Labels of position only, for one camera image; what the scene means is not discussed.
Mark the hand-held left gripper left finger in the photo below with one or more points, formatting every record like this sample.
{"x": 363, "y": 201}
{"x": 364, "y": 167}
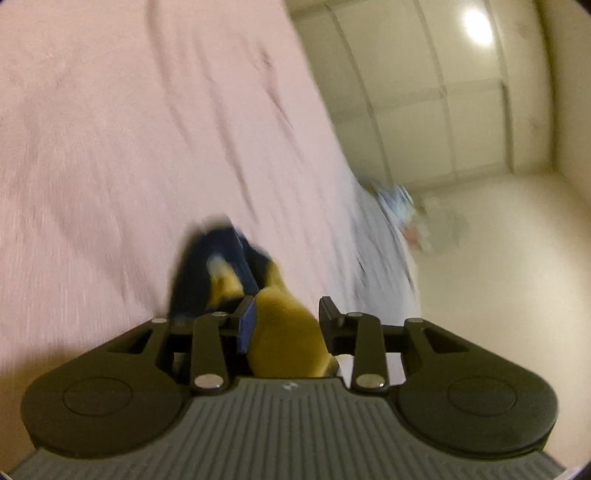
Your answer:
{"x": 247, "y": 323}

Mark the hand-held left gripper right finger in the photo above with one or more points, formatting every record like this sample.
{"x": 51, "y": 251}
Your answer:
{"x": 327, "y": 318}

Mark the navy fleece garment yellow trim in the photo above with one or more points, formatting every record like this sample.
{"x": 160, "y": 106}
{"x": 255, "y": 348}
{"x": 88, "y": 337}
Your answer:
{"x": 281, "y": 337}

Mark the light blue cloth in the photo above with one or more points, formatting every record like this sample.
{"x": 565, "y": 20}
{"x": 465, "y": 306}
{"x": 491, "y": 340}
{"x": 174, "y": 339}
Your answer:
{"x": 397, "y": 203}

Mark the pink and grey bed blanket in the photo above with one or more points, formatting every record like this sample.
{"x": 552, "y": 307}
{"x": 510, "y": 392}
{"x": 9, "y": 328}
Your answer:
{"x": 138, "y": 138}

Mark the cream panelled wardrobe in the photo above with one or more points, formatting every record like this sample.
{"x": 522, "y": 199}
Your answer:
{"x": 415, "y": 115}

